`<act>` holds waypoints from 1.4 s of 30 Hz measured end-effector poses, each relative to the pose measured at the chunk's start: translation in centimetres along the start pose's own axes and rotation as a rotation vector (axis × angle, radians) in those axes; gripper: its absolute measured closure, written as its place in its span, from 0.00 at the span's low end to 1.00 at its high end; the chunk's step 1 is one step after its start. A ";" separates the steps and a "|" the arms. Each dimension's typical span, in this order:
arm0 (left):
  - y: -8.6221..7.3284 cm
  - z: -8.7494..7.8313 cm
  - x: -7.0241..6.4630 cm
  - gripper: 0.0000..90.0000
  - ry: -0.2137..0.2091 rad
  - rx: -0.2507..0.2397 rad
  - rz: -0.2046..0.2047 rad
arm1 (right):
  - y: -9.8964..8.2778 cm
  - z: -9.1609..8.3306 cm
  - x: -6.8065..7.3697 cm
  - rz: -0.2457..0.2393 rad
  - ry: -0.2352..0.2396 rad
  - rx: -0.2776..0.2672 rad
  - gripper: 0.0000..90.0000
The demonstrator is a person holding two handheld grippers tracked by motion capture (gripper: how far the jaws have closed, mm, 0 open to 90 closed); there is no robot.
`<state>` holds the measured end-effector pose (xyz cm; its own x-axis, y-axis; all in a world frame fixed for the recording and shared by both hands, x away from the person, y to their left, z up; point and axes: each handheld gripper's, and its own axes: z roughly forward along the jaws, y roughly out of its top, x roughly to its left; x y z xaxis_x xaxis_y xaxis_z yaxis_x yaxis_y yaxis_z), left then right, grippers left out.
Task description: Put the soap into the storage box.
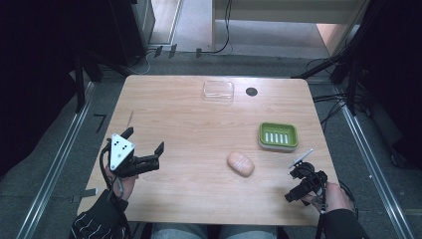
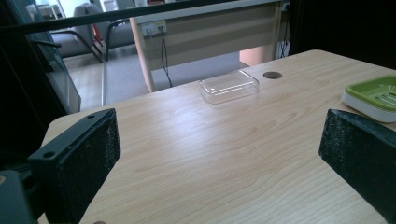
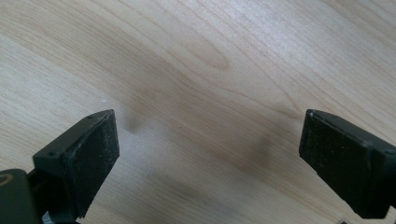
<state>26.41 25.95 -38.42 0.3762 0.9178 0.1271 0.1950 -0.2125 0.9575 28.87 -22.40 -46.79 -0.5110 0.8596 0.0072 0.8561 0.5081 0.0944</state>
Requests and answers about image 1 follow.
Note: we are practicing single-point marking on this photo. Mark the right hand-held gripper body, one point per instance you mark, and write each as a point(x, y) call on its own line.
point(310, 181)

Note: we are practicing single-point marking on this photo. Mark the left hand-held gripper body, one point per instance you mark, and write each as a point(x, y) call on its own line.
point(139, 164)

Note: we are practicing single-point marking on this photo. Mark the person's left hand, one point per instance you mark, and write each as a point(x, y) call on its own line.
point(126, 186)

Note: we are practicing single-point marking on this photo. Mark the person's right hand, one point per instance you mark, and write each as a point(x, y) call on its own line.
point(335, 197)

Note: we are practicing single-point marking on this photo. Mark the green soap dish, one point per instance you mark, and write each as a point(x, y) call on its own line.
point(278, 136)

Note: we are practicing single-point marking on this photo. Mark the pink soap bar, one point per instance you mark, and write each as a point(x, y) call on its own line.
point(240, 164)

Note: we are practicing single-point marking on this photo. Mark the grey tape strip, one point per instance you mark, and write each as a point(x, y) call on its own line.
point(84, 194)

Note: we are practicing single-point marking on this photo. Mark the black metal stand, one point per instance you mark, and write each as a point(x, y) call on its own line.
point(345, 69)
point(79, 83)

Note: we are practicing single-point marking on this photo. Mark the clear plastic container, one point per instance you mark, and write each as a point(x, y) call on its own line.
point(218, 90)

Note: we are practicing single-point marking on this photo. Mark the black round table grommet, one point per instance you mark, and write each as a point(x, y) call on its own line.
point(252, 91)

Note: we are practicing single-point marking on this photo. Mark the dark cabinet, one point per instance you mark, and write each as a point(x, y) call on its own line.
point(132, 30)

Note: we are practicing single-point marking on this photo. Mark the aluminium floor rail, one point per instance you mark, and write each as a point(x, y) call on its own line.
point(56, 159)
point(375, 166)

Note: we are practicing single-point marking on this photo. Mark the white furniture frame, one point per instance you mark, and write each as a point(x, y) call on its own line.
point(285, 10)

